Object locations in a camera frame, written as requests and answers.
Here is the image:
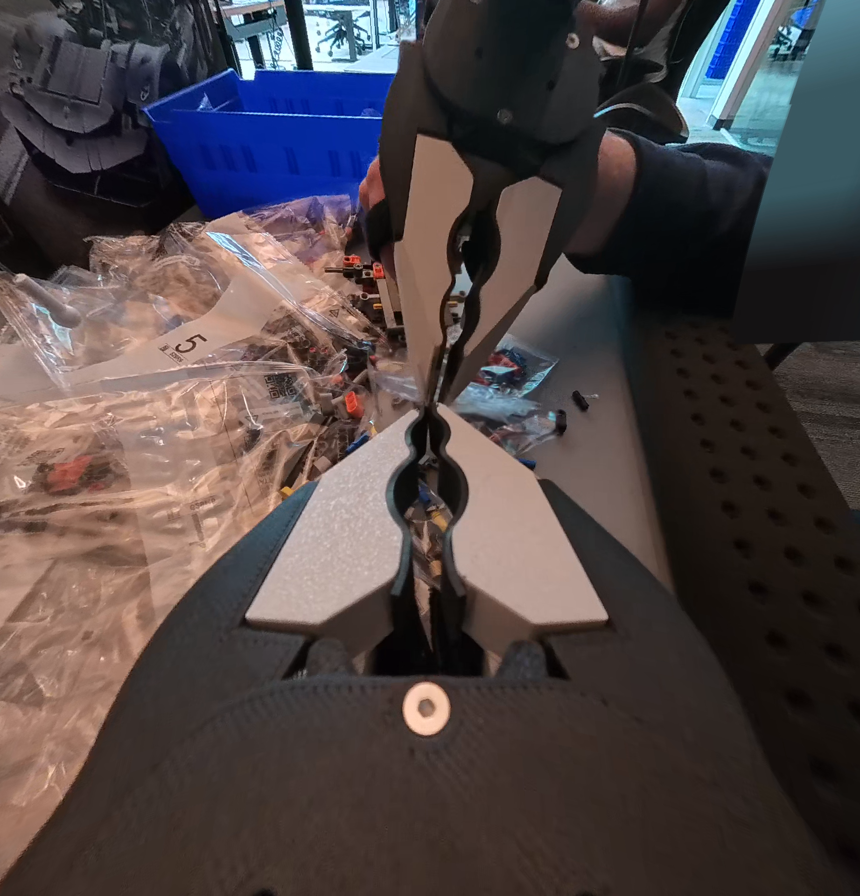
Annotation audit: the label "person's right forearm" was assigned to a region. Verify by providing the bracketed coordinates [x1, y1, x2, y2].
[568, 134, 774, 317]

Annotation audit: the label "clear bag of lego wheels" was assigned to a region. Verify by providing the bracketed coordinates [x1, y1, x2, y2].
[0, 392, 319, 806]

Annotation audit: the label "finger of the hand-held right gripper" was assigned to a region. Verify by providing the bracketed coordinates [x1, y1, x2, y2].
[393, 133, 477, 407]
[439, 176, 564, 407]

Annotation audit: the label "grey lego chassis assembly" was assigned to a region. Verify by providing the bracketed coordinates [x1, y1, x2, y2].
[325, 255, 411, 345]

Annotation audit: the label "blue plastic bin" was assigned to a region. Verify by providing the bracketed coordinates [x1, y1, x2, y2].
[143, 69, 396, 219]

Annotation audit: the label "black lego set box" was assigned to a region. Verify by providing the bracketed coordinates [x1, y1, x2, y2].
[0, 0, 228, 232]

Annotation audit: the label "person's right hand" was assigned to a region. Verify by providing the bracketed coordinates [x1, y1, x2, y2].
[358, 129, 638, 261]

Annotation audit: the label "white wire page holder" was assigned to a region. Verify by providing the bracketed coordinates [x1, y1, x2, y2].
[0, 252, 82, 328]

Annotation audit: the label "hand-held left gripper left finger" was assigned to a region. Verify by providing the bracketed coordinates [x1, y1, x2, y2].
[245, 409, 431, 677]

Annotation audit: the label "dark perforated panel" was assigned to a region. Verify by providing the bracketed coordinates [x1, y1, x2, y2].
[633, 308, 860, 876]

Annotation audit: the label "small clear bag coloured pins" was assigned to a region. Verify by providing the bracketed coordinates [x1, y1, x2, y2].
[465, 342, 561, 408]

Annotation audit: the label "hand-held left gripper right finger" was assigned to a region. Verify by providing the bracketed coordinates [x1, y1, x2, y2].
[430, 406, 610, 677]

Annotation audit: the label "black vertical post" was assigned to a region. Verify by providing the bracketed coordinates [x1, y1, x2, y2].
[283, 0, 316, 71]

